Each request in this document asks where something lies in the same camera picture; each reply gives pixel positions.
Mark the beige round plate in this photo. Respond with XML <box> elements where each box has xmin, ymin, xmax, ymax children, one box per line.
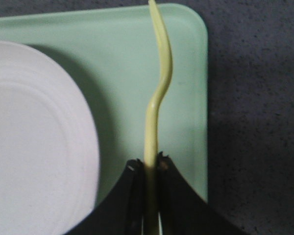
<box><xmin>0</xmin><ymin>41</ymin><xmax>99</xmax><ymax>235</ymax></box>

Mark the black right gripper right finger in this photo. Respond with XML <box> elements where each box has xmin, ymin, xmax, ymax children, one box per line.
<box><xmin>157</xmin><ymin>152</ymin><xmax>246</xmax><ymax>235</ymax></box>

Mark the light green serving tray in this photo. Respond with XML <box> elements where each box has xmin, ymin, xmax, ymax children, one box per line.
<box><xmin>0</xmin><ymin>3</ymin><xmax>208</xmax><ymax>200</ymax></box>

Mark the yellow plastic fork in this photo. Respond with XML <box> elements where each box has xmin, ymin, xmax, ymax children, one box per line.
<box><xmin>143</xmin><ymin>0</ymin><xmax>173</xmax><ymax>235</ymax></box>

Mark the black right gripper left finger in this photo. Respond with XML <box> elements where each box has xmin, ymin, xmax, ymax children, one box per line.
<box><xmin>67</xmin><ymin>159</ymin><xmax>145</xmax><ymax>235</ymax></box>

